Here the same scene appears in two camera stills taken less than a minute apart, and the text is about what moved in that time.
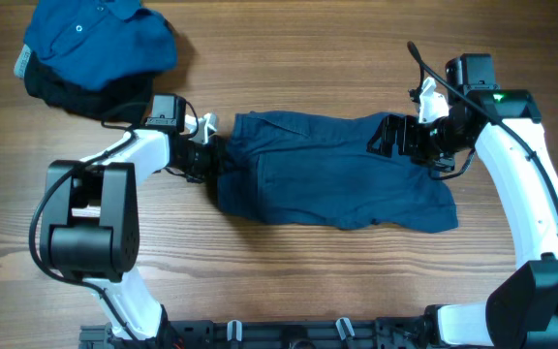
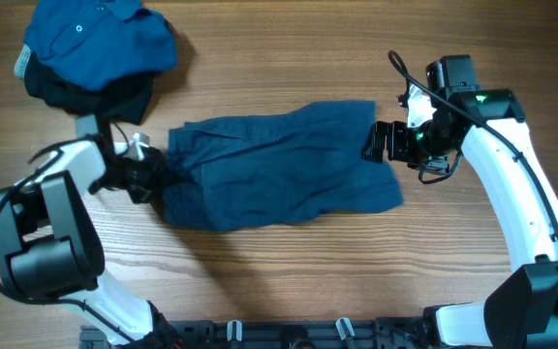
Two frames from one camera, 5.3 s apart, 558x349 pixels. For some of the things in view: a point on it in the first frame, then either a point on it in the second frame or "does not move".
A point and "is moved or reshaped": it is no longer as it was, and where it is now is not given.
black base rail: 272,333 does not move
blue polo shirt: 95,44 does not move
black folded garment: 126,102 does not move
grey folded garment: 22,60 does not move
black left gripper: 217,156 -> 152,156
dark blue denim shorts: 318,169 is moved or reshaped
